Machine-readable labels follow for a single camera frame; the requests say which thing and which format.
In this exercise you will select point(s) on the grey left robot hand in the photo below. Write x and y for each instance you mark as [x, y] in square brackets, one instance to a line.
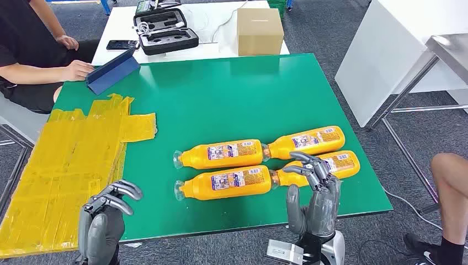
[102, 234]

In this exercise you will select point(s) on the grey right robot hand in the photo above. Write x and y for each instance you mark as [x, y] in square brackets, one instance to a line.
[323, 208]

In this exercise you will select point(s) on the person's left hand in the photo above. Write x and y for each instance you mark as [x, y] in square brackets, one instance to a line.
[68, 42]

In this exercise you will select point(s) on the person's right hand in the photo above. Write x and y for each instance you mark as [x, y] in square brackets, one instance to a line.
[77, 70]

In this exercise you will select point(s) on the orange plastic bottle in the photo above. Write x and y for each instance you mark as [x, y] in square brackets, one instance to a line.
[201, 188]
[197, 157]
[285, 146]
[347, 168]

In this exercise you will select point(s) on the person's left forearm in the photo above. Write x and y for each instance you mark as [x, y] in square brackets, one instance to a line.
[47, 18]

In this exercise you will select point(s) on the person's right forearm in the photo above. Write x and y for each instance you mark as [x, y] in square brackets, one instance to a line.
[33, 74]

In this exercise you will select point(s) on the blue tablet cover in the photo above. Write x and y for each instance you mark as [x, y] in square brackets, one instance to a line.
[113, 75]

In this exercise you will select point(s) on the person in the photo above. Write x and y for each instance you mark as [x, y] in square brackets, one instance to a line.
[22, 36]

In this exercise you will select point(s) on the black smartphone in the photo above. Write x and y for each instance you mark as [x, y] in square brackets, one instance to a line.
[120, 45]

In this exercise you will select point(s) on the grey seat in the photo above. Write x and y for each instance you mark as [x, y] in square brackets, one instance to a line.
[18, 124]

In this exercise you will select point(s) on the yellow tape patch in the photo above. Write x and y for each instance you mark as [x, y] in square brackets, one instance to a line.
[55, 164]

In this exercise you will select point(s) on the black foam-lined case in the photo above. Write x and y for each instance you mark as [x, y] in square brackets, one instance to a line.
[168, 42]

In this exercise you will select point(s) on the black shoe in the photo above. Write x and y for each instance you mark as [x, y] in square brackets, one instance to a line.
[420, 247]

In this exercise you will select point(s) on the person's leg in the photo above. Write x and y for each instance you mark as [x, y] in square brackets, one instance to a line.
[451, 190]

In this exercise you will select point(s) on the black sock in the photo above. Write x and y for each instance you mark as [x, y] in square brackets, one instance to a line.
[451, 252]

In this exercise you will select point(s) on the white table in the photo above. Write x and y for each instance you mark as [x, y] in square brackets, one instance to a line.
[226, 49]

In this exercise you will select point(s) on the white cabinet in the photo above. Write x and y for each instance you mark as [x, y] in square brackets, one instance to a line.
[380, 55]

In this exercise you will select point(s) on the brown cardboard box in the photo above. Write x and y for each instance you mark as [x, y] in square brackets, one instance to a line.
[259, 34]

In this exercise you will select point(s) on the steel table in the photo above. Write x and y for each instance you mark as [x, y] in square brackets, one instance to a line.
[449, 47]

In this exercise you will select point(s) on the green plastic crate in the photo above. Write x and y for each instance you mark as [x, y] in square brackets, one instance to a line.
[278, 7]

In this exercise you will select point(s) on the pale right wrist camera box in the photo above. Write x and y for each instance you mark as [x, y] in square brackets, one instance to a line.
[283, 252]

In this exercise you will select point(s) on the grey metal frame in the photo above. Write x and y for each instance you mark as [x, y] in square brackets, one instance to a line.
[22, 162]

